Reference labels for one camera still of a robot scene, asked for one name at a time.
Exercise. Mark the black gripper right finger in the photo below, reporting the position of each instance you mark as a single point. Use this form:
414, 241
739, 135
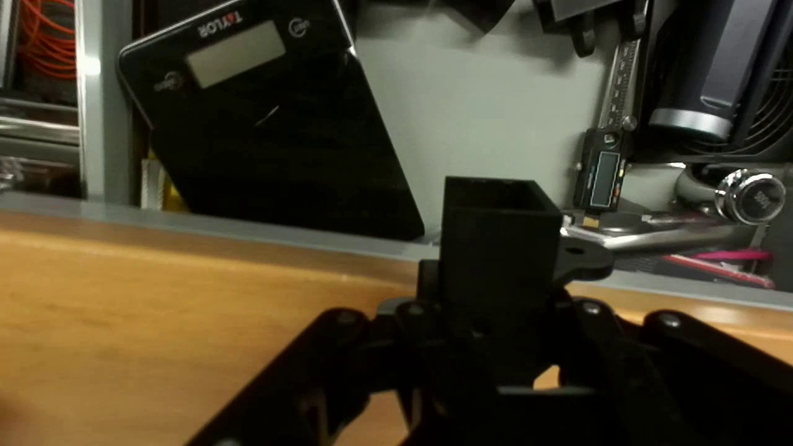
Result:
684, 387

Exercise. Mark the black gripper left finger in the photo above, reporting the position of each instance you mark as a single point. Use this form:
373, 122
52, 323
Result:
356, 387

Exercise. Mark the small black lugged box part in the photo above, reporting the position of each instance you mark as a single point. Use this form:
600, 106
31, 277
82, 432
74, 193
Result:
496, 262

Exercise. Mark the pink pen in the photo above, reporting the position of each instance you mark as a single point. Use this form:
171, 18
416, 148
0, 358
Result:
719, 261

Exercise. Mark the shiny silver metal tool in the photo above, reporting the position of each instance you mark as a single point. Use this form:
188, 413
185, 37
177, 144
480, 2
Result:
644, 236

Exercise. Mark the round silver knob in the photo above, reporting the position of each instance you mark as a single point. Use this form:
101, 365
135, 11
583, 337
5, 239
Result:
750, 195

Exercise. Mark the digital caliper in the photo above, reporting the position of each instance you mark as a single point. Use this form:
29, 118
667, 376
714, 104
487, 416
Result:
605, 174

